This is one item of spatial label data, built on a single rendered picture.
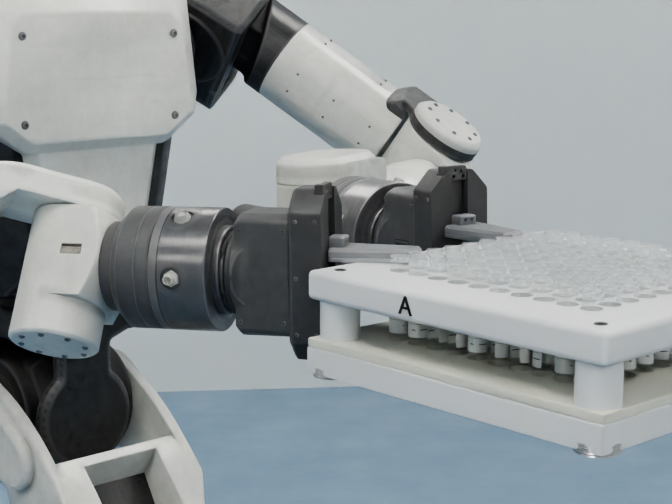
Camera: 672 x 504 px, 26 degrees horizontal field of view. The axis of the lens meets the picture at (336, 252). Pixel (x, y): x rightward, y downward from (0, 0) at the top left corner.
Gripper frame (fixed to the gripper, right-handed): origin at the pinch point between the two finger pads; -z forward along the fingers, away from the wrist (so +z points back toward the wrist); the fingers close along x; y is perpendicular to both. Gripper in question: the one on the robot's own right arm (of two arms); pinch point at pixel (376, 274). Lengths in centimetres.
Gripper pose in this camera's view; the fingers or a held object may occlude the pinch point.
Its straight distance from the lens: 100.2
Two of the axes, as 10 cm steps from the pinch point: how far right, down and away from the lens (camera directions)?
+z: -9.6, -0.3, 2.6
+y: -2.6, 1.5, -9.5
